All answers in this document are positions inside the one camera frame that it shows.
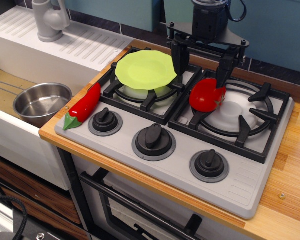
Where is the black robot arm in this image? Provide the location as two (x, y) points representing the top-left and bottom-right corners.
(167, 0), (250, 89)

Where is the black right burner grate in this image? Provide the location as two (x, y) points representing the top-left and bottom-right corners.
(168, 70), (294, 164)

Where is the black stove knob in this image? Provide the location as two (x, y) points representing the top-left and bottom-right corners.
(189, 149), (230, 184)
(88, 107), (123, 137)
(132, 123), (177, 162)

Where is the wooden drawer front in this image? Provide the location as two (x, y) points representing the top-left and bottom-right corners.
(0, 157), (88, 240)

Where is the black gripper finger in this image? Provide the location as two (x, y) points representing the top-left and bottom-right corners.
(216, 55), (235, 88)
(170, 40), (190, 77)

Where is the white toy sink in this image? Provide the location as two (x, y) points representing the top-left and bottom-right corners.
(0, 6), (132, 191)

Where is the black middle stove knob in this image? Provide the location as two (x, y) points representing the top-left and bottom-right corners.
(132, 123), (177, 162)

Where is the black left stove knob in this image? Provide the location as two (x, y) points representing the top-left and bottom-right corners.
(88, 107), (123, 137)

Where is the black right stove knob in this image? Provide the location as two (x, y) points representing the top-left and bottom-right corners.
(189, 149), (230, 184)

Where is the red toy chili pepper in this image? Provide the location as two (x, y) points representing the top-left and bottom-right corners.
(63, 82), (101, 131)

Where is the black left burner grate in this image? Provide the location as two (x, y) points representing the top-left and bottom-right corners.
(98, 47), (203, 125)

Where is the red toy tomato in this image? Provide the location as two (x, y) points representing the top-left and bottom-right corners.
(189, 78), (227, 113)

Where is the black braided cable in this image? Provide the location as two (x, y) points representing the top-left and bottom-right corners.
(0, 195), (28, 240)

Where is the grey toy stove top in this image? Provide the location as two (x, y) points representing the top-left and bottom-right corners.
(55, 47), (295, 219)

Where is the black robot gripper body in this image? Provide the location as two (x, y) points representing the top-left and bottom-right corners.
(167, 0), (250, 65)

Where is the light green plastic plate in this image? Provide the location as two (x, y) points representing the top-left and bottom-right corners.
(115, 50), (177, 90)

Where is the small steel pot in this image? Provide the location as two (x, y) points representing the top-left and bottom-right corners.
(0, 81), (73, 129)

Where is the black oven door handle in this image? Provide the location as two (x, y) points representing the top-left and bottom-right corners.
(79, 172), (202, 240)

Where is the black burner grate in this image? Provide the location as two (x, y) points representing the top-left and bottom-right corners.
(168, 70), (294, 164)
(98, 47), (203, 125)

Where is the grey toy faucet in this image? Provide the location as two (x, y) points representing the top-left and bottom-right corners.
(32, 0), (71, 43)

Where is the toy oven door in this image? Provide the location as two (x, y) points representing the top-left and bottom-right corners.
(79, 168), (244, 240)

